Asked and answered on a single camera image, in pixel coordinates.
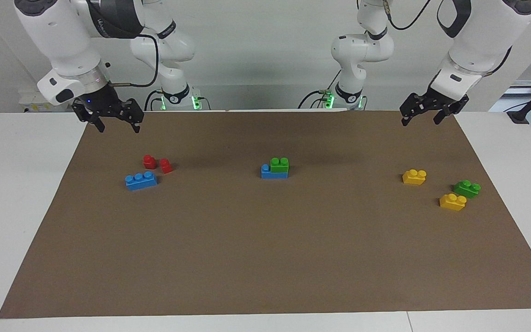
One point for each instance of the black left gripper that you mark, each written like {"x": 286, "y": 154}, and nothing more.
{"x": 436, "y": 102}

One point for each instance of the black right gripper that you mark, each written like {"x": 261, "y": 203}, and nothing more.
{"x": 104, "y": 103}

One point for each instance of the green two-stud toy block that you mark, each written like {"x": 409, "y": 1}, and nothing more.
{"x": 279, "y": 165}
{"x": 467, "y": 189}

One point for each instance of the blue three-stud toy block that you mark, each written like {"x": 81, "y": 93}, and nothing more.
{"x": 268, "y": 172}
{"x": 141, "y": 181}

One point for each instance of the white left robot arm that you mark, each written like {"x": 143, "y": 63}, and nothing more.
{"x": 477, "y": 32}

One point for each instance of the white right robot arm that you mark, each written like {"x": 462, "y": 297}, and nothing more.
{"x": 62, "y": 37}

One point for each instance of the small red toy block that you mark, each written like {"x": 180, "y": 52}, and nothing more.
{"x": 166, "y": 166}
{"x": 149, "y": 162}

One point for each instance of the yellow two-stud toy block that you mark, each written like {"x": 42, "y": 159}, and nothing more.
{"x": 414, "y": 177}
{"x": 452, "y": 202}

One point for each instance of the brown table mat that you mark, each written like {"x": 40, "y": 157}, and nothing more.
{"x": 265, "y": 249}

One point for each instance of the white wall socket box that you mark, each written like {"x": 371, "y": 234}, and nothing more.
{"x": 30, "y": 101}

